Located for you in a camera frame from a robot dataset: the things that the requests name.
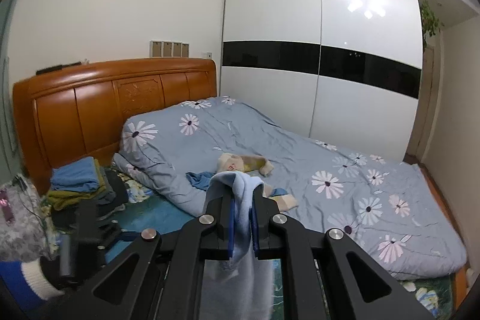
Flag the dark blue garment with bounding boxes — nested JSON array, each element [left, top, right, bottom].
[[185, 171, 287, 197]]

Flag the blue white sleeve cuff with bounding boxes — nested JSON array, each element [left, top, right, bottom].
[[1, 257, 64, 313]]

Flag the wall switch panel row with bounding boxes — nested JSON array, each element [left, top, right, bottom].
[[150, 40, 190, 58]]

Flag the grey folded garment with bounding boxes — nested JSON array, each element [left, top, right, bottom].
[[96, 167, 116, 205]]

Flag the beige fuzzy sweater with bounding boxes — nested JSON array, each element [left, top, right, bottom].
[[216, 153, 299, 212]]

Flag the olive folded garment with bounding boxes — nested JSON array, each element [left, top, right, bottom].
[[46, 158, 105, 211]]

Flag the orange wooden headboard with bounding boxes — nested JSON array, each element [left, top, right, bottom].
[[12, 58, 217, 195]]

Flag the person's left hand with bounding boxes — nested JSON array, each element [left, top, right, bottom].
[[39, 256, 66, 291]]

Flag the blue folded garment on stack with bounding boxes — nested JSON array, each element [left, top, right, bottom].
[[50, 157, 100, 193]]

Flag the teal floral bed blanket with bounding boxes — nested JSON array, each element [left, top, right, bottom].
[[40, 169, 468, 320]]

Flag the light blue long-sleeve shirt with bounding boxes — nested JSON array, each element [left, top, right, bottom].
[[199, 171, 274, 319]]

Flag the white wardrobe black stripe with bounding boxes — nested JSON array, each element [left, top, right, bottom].
[[220, 0, 423, 161]]

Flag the green potted plant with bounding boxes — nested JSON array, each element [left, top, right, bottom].
[[420, 0, 443, 47]]

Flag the grey-blue floral duvet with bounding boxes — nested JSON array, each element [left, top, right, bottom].
[[112, 96, 467, 280]]

